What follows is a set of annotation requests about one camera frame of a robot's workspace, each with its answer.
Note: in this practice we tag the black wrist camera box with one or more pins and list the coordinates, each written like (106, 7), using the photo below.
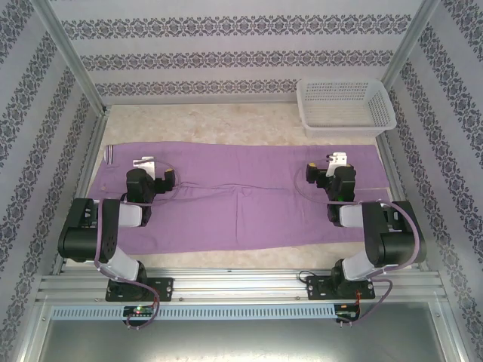
(315, 173)
(166, 181)

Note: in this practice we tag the aluminium mounting rail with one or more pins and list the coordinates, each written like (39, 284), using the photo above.
(237, 283)

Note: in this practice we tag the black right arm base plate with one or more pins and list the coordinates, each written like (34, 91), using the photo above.
(319, 288)

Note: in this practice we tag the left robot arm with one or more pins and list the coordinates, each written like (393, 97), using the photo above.
(85, 234)

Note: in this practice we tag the aluminium frame post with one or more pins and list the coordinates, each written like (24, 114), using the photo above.
(409, 45)
(71, 56)

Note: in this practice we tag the aluminium side rail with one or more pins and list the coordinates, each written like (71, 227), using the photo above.
(396, 177)
(88, 166)

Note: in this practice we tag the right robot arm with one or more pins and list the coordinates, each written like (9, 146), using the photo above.
(396, 241)

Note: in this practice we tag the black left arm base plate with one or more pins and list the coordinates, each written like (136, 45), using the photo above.
(162, 288)

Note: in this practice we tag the white plastic mesh basket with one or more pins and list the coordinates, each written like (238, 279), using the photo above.
(339, 113)

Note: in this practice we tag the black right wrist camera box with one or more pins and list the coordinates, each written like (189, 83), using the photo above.
(315, 173)

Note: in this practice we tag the purple towel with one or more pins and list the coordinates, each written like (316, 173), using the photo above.
(241, 218)

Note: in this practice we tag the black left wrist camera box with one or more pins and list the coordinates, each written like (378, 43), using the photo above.
(166, 181)

